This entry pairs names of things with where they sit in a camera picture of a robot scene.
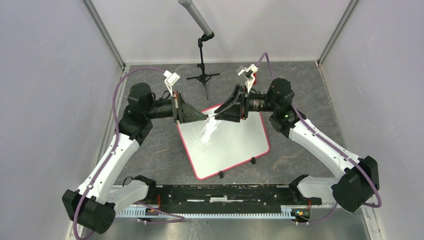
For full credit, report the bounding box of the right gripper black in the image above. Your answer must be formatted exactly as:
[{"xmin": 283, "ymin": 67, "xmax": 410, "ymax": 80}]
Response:
[{"xmin": 214, "ymin": 84, "xmax": 278, "ymax": 124}]

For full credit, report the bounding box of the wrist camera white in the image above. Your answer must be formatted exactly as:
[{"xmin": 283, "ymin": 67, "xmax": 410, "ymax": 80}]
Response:
[
  {"xmin": 163, "ymin": 70, "xmax": 181, "ymax": 96},
  {"xmin": 236, "ymin": 63, "xmax": 259, "ymax": 93}
]

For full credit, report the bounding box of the black tripod stand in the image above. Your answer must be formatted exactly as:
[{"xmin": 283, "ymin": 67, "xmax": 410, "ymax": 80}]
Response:
[{"xmin": 186, "ymin": 32, "xmax": 220, "ymax": 100}]

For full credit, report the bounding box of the blue red eraser block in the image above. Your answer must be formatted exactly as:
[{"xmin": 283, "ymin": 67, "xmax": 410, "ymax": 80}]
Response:
[{"xmin": 252, "ymin": 73, "xmax": 258, "ymax": 86}]

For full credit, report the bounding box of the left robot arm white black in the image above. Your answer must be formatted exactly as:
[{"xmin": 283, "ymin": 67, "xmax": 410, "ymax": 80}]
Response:
[{"xmin": 62, "ymin": 83, "xmax": 208, "ymax": 239}]

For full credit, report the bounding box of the white slotted cable duct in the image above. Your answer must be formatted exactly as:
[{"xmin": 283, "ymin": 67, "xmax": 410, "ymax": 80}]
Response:
[{"xmin": 116, "ymin": 205, "xmax": 311, "ymax": 220}]

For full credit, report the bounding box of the whiteboard with pink frame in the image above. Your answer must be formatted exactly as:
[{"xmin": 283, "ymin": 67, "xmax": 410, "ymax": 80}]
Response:
[{"xmin": 177, "ymin": 112, "xmax": 271, "ymax": 180}]

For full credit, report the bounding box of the grey microphone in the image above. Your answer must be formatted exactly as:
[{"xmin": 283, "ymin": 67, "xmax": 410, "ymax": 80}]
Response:
[{"xmin": 178, "ymin": 0, "xmax": 214, "ymax": 36}]

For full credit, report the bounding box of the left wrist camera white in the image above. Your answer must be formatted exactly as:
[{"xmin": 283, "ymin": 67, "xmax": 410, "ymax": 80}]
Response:
[{"xmin": 163, "ymin": 70, "xmax": 181, "ymax": 96}]

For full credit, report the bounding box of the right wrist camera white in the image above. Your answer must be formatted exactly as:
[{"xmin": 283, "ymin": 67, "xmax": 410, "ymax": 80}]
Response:
[{"xmin": 236, "ymin": 63, "xmax": 259, "ymax": 93}]

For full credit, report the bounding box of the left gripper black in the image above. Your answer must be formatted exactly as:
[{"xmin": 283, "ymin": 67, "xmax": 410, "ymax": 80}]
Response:
[{"xmin": 144, "ymin": 91, "xmax": 207, "ymax": 124}]

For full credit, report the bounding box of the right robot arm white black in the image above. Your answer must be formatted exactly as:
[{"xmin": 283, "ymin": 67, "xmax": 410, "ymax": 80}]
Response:
[{"xmin": 214, "ymin": 78, "xmax": 383, "ymax": 213}]

